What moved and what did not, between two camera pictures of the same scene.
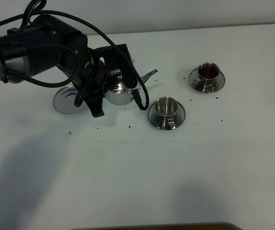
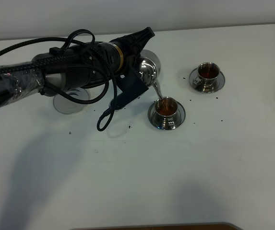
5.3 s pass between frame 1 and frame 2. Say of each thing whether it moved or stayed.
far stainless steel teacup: stayed
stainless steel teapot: moved
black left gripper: moved
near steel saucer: stayed
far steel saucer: stayed
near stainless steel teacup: stayed
